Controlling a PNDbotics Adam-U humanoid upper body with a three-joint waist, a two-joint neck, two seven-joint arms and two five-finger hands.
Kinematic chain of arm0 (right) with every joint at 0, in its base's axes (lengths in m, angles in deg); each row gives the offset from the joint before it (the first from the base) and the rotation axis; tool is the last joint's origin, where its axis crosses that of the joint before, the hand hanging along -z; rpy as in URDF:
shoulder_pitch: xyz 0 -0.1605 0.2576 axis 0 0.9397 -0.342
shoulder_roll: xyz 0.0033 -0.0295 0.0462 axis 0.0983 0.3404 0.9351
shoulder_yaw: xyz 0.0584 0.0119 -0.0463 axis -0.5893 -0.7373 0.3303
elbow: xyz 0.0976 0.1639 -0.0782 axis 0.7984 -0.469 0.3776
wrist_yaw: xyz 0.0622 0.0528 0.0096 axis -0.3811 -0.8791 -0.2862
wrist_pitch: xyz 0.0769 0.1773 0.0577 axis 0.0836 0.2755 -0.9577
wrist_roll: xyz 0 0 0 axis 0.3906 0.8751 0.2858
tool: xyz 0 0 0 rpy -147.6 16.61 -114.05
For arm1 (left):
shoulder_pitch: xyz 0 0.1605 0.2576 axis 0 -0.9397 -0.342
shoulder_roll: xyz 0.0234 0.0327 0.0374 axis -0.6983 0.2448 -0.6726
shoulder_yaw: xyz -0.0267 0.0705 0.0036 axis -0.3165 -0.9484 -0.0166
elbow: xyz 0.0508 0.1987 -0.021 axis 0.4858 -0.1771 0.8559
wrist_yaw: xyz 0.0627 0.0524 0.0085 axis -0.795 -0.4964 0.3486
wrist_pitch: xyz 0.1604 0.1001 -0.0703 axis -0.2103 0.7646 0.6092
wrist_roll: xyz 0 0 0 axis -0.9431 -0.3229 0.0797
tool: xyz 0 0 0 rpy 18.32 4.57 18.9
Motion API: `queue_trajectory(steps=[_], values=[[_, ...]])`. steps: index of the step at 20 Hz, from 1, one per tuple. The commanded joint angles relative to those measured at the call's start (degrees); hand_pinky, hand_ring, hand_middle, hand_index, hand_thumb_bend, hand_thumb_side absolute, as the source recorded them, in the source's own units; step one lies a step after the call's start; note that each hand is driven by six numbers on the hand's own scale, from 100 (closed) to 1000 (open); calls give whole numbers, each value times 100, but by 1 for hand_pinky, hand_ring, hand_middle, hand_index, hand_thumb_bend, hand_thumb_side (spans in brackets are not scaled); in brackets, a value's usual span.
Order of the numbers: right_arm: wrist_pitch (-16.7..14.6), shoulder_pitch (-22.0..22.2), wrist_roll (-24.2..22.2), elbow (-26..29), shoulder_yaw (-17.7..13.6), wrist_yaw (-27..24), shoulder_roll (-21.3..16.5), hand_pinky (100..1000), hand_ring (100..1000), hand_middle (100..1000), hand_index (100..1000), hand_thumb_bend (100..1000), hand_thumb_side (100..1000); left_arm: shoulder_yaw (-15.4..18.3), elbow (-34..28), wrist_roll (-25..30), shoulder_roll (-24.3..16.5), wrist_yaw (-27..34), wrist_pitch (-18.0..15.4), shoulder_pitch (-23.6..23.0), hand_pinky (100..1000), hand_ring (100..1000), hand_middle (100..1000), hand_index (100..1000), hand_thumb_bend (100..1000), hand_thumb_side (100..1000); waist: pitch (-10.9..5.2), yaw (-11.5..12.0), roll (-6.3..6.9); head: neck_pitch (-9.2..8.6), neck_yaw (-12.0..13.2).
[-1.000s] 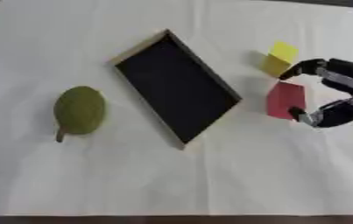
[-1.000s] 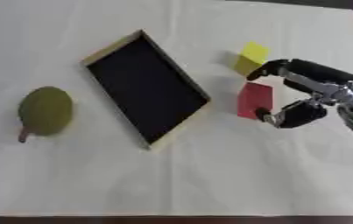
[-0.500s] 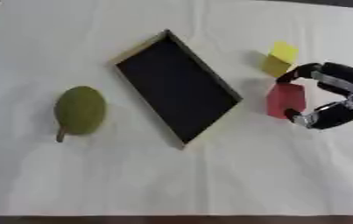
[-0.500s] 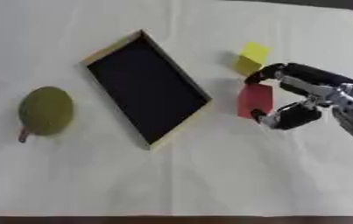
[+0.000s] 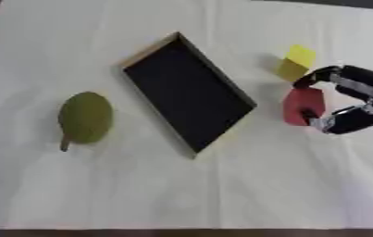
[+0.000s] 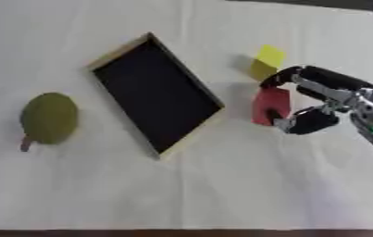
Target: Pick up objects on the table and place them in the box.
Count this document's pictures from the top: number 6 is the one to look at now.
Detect yellow block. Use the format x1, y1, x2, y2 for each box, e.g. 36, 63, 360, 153
245, 44, 289, 82

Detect green toy pear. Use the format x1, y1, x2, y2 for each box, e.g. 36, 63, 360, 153
19, 92, 81, 153

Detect tan box with black inside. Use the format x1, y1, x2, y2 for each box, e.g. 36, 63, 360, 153
83, 31, 229, 160

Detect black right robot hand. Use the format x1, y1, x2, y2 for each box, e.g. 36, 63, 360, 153
257, 65, 373, 136

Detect red block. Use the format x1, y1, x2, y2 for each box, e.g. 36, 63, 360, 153
249, 86, 293, 127

